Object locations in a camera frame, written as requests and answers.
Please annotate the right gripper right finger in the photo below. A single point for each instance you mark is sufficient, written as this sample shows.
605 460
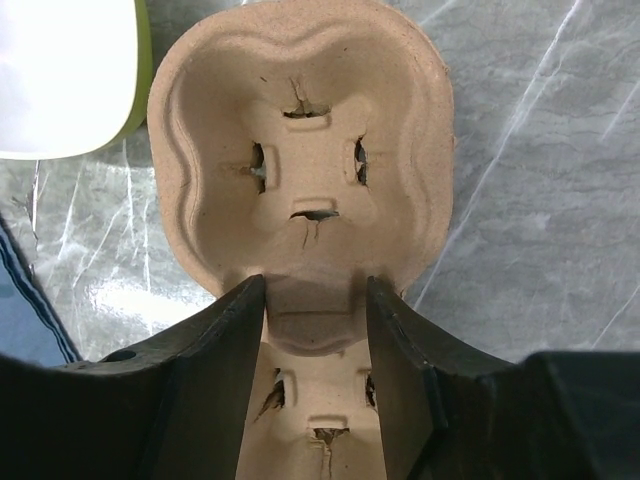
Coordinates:
441 402

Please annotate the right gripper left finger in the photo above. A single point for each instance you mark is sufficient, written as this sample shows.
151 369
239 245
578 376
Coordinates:
174 406

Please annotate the cardboard cup carrier tray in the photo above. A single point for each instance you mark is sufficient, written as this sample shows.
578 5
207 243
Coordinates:
312 143

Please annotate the blue letter placemat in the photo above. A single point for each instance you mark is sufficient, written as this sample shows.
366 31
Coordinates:
30 328

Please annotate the small white green bowl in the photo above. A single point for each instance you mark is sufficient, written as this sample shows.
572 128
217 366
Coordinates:
75 76

